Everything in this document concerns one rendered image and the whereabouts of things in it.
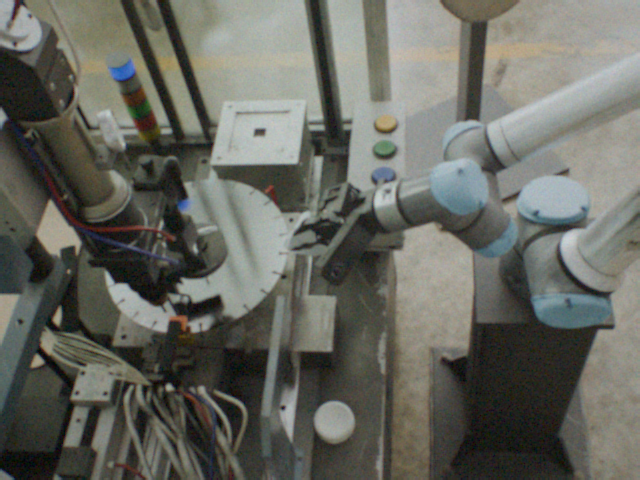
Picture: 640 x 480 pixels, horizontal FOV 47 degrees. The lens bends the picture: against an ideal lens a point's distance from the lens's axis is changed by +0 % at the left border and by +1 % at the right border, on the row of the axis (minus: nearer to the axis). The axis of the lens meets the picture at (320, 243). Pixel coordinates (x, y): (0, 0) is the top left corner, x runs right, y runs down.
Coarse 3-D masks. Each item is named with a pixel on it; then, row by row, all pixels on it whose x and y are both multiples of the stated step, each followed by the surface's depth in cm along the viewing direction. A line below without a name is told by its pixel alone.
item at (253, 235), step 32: (192, 192) 139; (224, 192) 138; (256, 192) 137; (160, 224) 136; (224, 224) 134; (256, 224) 133; (256, 256) 129; (128, 288) 128; (192, 288) 126; (224, 288) 126; (256, 288) 125; (160, 320) 124; (192, 320) 123
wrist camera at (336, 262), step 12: (360, 216) 109; (348, 228) 109; (360, 228) 110; (372, 228) 111; (336, 240) 110; (348, 240) 109; (360, 240) 110; (324, 252) 110; (336, 252) 109; (348, 252) 110; (360, 252) 111; (324, 264) 109; (336, 264) 109; (348, 264) 110; (324, 276) 109; (336, 276) 110
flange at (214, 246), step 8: (200, 224) 133; (208, 224) 133; (216, 232) 132; (208, 240) 131; (216, 240) 131; (224, 240) 130; (200, 248) 128; (208, 248) 130; (216, 248) 130; (224, 248) 129; (168, 256) 130; (176, 256) 130; (208, 256) 129; (216, 256) 129; (224, 256) 129; (208, 264) 128; (216, 264) 128; (200, 272) 127; (208, 272) 128
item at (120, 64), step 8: (112, 56) 132; (120, 56) 132; (128, 56) 132; (112, 64) 131; (120, 64) 131; (128, 64) 131; (112, 72) 132; (120, 72) 131; (128, 72) 132; (120, 80) 133
